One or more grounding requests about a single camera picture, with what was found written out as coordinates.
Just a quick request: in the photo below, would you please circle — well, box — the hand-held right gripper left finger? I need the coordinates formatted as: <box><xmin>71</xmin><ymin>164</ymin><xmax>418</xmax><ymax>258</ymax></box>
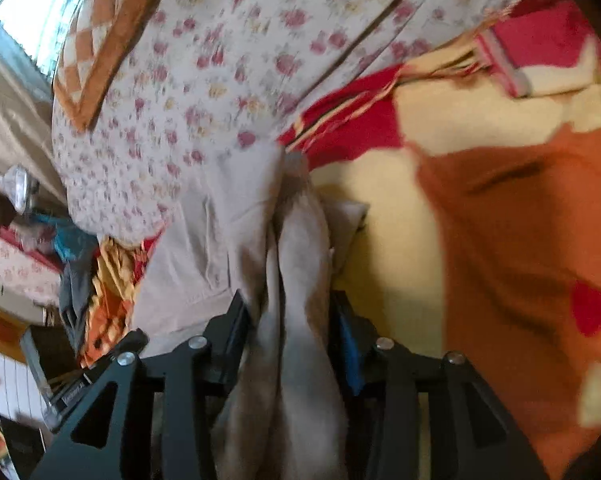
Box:
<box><xmin>30</xmin><ymin>290</ymin><xmax>251</xmax><ymax>480</ymax></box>

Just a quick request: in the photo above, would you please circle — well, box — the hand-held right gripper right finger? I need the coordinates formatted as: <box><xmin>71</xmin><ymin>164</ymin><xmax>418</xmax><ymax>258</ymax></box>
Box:
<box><xmin>330</xmin><ymin>292</ymin><xmax>548</xmax><ymax>480</ymax></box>

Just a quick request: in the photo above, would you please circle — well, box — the beige garment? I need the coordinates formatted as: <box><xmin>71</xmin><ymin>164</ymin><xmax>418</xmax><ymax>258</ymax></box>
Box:
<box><xmin>130</xmin><ymin>140</ymin><xmax>371</xmax><ymax>480</ymax></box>

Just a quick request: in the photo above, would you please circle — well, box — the brown wooden furniture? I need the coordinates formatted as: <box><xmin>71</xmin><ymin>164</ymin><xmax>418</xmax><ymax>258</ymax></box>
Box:
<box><xmin>0</xmin><ymin>305</ymin><xmax>34</xmax><ymax>363</ymax></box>

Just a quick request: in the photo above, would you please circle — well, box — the grey striped garment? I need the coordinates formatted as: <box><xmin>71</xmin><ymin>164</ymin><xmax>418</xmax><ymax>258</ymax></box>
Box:
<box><xmin>58</xmin><ymin>255</ymin><xmax>100</xmax><ymax>356</ymax></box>

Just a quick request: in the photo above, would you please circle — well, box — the pink floral pillow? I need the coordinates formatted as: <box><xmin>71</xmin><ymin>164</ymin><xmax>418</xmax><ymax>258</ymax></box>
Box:
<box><xmin>0</xmin><ymin>237</ymin><xmax>64</xmax><ymax>307</ymax></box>

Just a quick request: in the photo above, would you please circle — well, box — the teal cloth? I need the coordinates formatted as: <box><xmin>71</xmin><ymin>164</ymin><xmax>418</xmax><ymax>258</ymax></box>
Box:
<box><xmin>35</xmin><ymin>214</ymin><xmax>100</xmax><ymax>264</ymax></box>

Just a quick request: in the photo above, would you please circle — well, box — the orange red printed blanket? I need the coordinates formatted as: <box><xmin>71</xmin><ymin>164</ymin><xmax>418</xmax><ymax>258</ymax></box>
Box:
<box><xmin>78</xmin><ymin>0</ymin><xmax>601</xmax><ymax>480</ymax></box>

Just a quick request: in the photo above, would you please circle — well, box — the clear plastic bag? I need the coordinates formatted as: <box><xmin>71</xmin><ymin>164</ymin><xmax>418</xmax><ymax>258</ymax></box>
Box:
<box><xmin>0</xmin><ymin>165</ymin><xmax>42</xmax><ymax>214</ymax></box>

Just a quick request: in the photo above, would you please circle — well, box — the floral quilt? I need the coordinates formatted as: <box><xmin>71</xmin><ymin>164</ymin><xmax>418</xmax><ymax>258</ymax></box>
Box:
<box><xmin>50</xmin><ymin>0</ymin><xmax>546</xmax><ymax>246</ymax></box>

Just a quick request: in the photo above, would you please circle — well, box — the orange checkered cushion mat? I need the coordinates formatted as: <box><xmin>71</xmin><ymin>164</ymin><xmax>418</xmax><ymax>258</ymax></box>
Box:
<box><xmin>53</xmin><ymin>0</ymin><xmax>164</xmax><ymax>133</ymax></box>

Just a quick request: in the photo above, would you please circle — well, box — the window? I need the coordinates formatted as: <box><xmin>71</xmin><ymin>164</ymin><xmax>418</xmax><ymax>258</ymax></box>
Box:
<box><xmin>0</xmin><ymin>0</ymin><xmax>106</xmax><ymax>78</ymax></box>

